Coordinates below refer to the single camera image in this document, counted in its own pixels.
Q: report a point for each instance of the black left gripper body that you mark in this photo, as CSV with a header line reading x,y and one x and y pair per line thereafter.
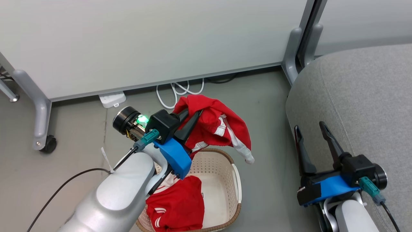
x,y
161,124

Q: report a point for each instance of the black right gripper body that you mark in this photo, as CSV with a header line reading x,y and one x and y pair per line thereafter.
x,y
357,167

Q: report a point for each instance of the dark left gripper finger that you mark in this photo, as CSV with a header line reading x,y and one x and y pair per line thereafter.
x,y
187,129
181,114

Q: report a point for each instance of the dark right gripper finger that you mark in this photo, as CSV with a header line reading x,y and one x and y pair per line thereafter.
x,y
333,145
304,161

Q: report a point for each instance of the red jersey with white stripes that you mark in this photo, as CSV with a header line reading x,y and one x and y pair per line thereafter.
x,y
180,207

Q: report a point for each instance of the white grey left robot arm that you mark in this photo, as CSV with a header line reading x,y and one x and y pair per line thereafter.
x,y
122,190

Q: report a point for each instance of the cream laundry basket brown rim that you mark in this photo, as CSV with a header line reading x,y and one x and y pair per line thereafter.
x,y
220,193

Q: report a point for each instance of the white power strip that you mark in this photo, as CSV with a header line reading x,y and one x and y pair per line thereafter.
x,y
112,99

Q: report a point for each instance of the grey fabric sofa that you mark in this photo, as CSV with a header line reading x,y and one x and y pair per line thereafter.
x,y
370,96

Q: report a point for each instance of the white zip tie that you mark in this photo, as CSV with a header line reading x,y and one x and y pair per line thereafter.
x,y
107,159

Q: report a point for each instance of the large white partition panel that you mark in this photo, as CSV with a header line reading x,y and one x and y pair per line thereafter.
x,y
145,42

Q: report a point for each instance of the black caster wheel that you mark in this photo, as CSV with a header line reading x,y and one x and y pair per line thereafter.
x,y
49,144

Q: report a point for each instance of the grey partition leg with caster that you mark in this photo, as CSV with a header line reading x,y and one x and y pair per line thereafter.
x,y
40,112

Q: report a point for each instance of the narrow white partition panel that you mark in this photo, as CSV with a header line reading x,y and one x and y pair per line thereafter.
x,y
363,22

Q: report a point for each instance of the grey metal stand leg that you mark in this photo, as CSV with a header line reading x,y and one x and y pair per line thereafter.
x,y
8,90

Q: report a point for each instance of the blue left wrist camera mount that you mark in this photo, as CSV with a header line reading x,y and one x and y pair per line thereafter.
x,y
175,158

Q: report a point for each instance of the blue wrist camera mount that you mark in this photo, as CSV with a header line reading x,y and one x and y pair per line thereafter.
x,y
334,188
175,158

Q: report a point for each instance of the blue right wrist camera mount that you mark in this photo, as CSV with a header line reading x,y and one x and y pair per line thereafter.
x,y
334,188

